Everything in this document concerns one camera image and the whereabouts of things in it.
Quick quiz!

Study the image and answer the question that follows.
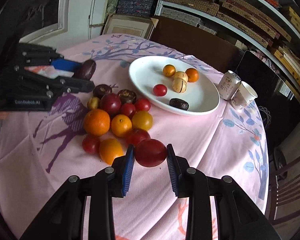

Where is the white plate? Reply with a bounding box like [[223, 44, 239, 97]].
[[128, 56, 220, 116]]

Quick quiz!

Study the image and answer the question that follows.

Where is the white paper cup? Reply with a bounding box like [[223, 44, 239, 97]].
[[230, 81, 257, 111]]

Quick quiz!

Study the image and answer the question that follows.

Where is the small tangerine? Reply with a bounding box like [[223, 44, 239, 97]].
[[185, 68, 199, 83]]

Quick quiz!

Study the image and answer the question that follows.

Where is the yellow tomato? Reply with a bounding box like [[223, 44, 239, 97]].
[[132, 111, 153, 131]]

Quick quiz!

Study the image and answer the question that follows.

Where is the framed picture board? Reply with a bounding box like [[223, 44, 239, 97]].
[[102, 14, 159, 39]]

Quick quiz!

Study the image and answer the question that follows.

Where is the metal storage shelf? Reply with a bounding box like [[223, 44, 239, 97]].
[[155, 0, 300, 94]]

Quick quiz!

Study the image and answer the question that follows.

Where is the yellow orange fruit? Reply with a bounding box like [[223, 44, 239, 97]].
[[162, 64, 176, 77]]

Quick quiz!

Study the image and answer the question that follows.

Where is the wooden chair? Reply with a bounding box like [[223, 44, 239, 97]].
[[269, 148, 300, 225]]

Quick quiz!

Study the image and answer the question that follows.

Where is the pink drink can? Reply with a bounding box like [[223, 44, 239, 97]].
[[217, 70, 241, 101]]

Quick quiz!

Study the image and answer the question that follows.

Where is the red cherry tomato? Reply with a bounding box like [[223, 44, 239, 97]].
[[153, 84, 167, 96]]

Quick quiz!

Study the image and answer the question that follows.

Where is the large orange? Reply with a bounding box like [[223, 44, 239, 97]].
[[99, 138, 124, 165], [83, 109, 110, 137]]

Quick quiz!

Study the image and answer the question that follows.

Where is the dark purple mangosteen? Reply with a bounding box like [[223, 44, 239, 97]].
[[72, 60, 96, 81]]

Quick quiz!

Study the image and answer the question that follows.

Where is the dark wooden cabinet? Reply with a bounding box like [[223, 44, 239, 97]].
[[150, 16, 242, 73]]

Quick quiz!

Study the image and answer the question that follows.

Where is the dark red plum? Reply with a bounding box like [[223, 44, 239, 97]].
[[134, 139, 167, 167]]

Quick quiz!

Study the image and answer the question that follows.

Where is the pale yellow round fruit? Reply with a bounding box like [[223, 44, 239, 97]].
[[173, 71, 189, 82]]

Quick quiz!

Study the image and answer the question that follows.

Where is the window with white frame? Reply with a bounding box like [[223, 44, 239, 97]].
[[20, 0, 107, 50]]

